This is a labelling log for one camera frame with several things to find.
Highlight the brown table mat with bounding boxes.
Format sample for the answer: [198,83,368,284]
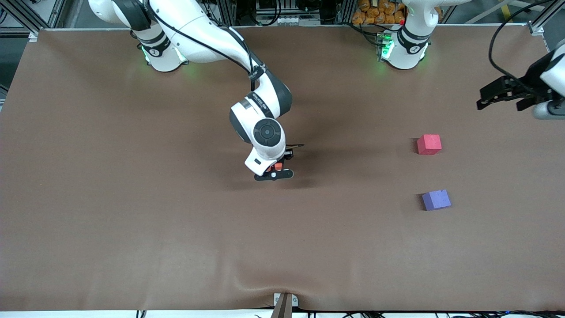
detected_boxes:
[0,24,565,312]

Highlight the red foam block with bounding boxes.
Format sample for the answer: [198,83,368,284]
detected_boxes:
[417,134,442,155]

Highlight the purple foam block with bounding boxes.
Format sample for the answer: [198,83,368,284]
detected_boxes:
[422,189,452,211]

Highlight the metal table clamp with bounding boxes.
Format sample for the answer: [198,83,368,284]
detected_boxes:
[270,293,299,318]

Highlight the pile of orange objects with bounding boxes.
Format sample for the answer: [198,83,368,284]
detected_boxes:
[352,0,407,25]

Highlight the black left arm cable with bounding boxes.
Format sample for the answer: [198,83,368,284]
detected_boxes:
[488,0,557,82]

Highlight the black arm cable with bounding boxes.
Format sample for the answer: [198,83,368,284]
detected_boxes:
[488,0,557,82]
[146,0,267,91]

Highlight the aluminium frame strut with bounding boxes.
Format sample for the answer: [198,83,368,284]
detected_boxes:
[527,0,565,36]
[0,0,40,42]

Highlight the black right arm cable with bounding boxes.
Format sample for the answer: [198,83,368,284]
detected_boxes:
[146,0,267,91]

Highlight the aluminium frame post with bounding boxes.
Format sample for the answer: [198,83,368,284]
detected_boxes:
[338,0,356,25]
[216,0,237,26]

